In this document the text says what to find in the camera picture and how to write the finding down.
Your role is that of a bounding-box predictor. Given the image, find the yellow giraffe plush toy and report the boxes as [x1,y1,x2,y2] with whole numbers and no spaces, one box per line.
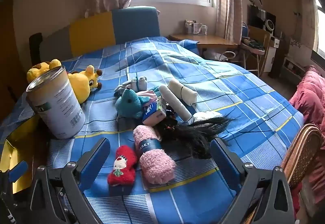
[66,65,103,104]

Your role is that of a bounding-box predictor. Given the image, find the large metal can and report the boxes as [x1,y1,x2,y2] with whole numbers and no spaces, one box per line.
[26,65,86,140]

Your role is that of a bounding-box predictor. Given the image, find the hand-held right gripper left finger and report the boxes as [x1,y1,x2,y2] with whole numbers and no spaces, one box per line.
[30,138,111,224]

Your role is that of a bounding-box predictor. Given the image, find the teal plush toy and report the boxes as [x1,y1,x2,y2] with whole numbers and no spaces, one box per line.
[115,87,151,120]

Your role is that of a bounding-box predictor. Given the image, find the blue plaid pillow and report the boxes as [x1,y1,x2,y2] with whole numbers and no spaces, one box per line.
[178,39,201,55]

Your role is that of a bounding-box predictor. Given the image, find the wooden wardrobe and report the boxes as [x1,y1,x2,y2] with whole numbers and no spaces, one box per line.
[0,0,29,119]

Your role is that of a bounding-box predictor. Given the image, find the white cabinet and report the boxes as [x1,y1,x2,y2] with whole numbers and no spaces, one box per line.
[263,36,280,73]

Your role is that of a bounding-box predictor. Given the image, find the red fuzzy sock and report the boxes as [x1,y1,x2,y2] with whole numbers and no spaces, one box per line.
[107,145,138,195]

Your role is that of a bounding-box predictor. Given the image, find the pink and teal cloth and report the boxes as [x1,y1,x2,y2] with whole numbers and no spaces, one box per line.
[138,85,163,106]

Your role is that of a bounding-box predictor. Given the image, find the multicolour padded headboard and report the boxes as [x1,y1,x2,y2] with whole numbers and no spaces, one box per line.
[29,6,161,65]

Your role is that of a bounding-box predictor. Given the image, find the pink fuzzy socks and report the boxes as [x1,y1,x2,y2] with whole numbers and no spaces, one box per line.
[133,125,177,185]

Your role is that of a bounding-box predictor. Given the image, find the narrow window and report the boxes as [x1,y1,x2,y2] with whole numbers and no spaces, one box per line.
[311,0,325,60]

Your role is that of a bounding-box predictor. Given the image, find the white plastic bag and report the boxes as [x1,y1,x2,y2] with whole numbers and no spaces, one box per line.
[203,49,238,62]

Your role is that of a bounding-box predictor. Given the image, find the pink jacket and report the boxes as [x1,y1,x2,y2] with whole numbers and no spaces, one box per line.
[289,65,325,199]

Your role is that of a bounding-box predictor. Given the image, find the wooden desk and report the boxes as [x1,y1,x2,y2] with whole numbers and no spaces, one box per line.
[169,33,239,50]

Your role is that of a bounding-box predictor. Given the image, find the blue plaid blanket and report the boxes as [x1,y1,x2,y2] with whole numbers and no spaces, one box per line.
[0,36,305,224]

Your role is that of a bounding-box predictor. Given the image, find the black wig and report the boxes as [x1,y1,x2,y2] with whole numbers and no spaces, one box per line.
[155,112,236,160]

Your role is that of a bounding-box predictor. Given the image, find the brown patterned scrunchie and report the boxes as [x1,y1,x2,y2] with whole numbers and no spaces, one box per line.
[163,104,179,132]

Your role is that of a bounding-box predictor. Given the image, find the cream towel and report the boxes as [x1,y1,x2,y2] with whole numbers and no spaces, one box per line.
[168,78,198,106]

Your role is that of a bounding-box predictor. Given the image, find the wooden chair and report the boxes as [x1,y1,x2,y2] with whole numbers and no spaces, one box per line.
[240,22,272,77]

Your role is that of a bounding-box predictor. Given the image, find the white cloth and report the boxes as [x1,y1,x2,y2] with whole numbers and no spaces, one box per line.
[159,85,193,122]

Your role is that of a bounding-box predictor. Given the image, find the blue tissue pack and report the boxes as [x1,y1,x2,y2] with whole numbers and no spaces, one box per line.
[142,101,167,126]

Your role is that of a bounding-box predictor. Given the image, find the dark shelf unit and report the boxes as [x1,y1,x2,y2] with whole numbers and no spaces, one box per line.
[247,4,277,34]

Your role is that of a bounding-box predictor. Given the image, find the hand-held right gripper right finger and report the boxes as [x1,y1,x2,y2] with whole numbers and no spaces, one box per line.
[210,138,295,224]

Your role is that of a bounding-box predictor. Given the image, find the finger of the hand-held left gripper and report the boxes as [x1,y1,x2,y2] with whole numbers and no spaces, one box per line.
[7,160,29,182]

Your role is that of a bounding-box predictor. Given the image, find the grey socks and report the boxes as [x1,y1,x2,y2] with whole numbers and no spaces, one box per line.
[114,76,148,95]

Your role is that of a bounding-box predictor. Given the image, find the clear desk organizer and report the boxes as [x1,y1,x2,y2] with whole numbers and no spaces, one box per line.
[185,19,208,35]

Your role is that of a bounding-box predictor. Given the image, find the yellow cardboard box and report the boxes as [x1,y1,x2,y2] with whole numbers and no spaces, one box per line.
[0,112,48,193]

